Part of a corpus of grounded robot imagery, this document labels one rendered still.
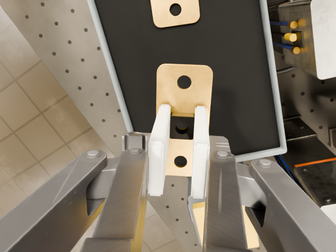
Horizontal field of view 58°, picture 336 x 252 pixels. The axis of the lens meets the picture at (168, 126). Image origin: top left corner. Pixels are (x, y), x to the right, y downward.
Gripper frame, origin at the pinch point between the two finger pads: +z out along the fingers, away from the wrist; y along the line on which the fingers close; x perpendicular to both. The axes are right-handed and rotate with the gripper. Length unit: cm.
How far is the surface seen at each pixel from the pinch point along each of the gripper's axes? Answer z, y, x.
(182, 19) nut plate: 9.4, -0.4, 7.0
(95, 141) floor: 126, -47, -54
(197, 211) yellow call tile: 9.7, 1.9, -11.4
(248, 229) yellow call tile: 9.7, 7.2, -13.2
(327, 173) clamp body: 27.6, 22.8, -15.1
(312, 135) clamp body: 43, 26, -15
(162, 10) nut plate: 9.4, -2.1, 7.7
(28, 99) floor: 126, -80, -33
